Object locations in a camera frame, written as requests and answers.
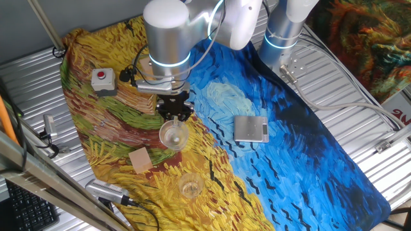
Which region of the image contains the thin grey wrist cable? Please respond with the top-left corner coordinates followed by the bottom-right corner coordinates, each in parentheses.
top-left (137, 0), bottom-right (225, 81)

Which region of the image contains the small grey camera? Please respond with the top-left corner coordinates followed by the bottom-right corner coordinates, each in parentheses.
top-left (43, 114), bottom-right (58, 139)

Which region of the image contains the silver digital kitchen scale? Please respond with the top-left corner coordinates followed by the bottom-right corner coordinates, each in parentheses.
top-left (233, 115), bottom-right (270, 144)

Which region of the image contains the white sign with red letters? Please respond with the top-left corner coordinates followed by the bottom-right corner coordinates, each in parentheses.
top-left (381, 91), bottom-right (411, 126)

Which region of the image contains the clear plastic cup with water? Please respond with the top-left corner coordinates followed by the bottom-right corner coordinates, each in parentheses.
top-left (159, 115), bottom-right (190, 152)

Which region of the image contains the aluminium bar with bracket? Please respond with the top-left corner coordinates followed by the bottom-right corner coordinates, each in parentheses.
top-left (374, 123), bottom-right (411, 154)

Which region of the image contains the slanted aluminium pole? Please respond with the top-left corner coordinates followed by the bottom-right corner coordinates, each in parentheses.
top-left (27, 0), bottom-right (67, 54)

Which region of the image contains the ribbed silver camera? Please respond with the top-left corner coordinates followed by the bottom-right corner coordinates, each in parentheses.
top-left (85, 178), bottom-right (130, 206)

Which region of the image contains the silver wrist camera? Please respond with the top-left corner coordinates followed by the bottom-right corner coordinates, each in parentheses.
top-left (134, 78), bottom-right (181, 96)

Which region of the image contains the black computer keyboard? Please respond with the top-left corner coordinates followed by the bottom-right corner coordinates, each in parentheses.
top-left (4, 179), bottom-right (60, 231)

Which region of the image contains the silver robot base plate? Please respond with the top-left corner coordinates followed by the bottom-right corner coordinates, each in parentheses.
top-left (272, 51), bottom-right (308, 80)

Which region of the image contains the orange pole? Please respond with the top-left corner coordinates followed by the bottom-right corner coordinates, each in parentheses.
top-left (0, 95), bottom-right (19, 145)

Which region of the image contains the black stand leg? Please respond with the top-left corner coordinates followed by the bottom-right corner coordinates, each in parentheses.
top-left (383, 207), bottom-right (411, 231)

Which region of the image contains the painted wheat field tablecloth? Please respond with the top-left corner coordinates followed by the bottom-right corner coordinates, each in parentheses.
top-left (59, 14), bottom-right (392, 231)

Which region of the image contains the aluminium frame beam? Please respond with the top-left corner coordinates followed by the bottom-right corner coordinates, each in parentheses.
top-left (0, 130), bottom-right (132, 231)

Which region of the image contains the grey box with red button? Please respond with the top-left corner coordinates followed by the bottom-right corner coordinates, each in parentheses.
top-left (91, 67), bottom-right (118, 98)

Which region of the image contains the black cable tie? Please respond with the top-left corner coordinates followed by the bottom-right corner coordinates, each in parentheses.
top-left (51, 46), bottom-right (68, 60)

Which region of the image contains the black ribbed camera cable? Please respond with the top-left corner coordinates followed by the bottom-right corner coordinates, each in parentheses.
top-left (127, 197), bottom-right (161, 231)

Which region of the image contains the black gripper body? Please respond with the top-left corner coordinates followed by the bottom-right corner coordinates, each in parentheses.
top-left (156, 91), bottom-right (195, 117)

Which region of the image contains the thick grey base cable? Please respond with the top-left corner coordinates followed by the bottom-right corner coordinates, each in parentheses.
top-left (279, 64), bottom-right (407, 129)

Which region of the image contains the clear empty plastic cup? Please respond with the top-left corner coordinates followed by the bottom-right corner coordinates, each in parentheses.
top-left (178, 173), bottom-right (205, 200)

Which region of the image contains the orange green painted cloth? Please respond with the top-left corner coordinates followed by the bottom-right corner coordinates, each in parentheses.
top-left (304, 0), bottom-right (411, 103)

